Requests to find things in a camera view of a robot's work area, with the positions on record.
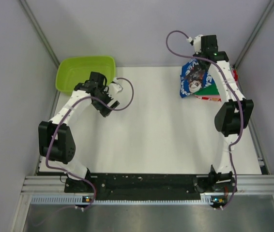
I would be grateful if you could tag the aluminium corner post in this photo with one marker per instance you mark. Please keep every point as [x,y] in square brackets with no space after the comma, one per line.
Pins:
[255,32]
[38,30]

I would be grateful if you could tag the right aluminium corner post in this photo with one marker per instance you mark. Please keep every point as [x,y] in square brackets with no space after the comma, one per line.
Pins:
[255,32]

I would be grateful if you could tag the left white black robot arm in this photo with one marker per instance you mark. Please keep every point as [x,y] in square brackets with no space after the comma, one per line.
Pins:
[56,142]

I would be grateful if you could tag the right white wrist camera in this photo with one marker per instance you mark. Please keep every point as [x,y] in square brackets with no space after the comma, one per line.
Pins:
[196,43]

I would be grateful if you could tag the lime green plastic tub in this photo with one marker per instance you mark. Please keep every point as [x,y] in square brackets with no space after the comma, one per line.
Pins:
[74,70]

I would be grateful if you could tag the folded red patterned t shirt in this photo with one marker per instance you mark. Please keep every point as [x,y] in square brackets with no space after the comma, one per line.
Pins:
[235,75]

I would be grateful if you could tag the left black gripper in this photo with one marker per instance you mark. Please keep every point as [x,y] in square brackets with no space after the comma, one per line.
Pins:
[103,111]

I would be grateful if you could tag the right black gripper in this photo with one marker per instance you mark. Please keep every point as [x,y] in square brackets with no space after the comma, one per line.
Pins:
[203,66]

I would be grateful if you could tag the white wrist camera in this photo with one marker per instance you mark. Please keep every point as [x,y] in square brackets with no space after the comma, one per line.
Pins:
[196,43]
[115,87]

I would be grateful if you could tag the blue printed t shirt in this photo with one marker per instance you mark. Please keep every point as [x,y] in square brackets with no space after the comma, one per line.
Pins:
[193,78]

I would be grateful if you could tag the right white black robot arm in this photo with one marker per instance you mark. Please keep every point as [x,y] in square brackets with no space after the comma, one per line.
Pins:
[235,112]

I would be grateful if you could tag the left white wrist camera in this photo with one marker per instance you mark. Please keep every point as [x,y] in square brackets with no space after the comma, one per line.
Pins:
[115,87]

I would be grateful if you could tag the folded green t shirt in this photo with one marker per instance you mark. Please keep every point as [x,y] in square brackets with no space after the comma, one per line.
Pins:
[207,91]

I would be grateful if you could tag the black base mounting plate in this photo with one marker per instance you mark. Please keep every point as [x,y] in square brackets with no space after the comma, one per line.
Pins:
[146,187]

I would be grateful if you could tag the aluminium frame rail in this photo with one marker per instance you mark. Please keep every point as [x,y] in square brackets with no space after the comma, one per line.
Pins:
[246,185]

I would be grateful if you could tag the left aluminium corner post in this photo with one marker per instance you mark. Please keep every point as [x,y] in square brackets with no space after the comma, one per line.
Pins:
[38,30]

